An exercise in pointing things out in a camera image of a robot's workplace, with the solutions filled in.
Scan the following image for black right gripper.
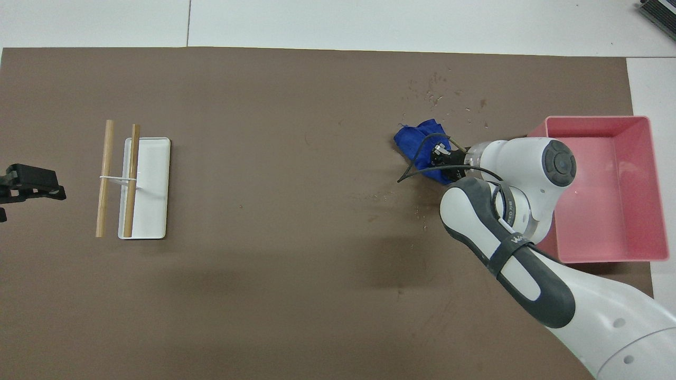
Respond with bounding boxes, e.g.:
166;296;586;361
429;141;471;172

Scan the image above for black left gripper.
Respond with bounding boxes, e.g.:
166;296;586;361
0;164;67;205

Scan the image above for blue towel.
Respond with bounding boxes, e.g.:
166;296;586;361
393;119;460;185

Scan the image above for white towel rack wooden rods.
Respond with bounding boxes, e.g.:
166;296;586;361
96;119;171;241

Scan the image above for pink plastic bin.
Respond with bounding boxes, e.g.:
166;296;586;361
526;116;670;263

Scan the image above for brown table mat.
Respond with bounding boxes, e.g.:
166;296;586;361
0;46;665;380

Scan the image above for dark keyboard device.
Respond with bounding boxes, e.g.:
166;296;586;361
636;0;676;27

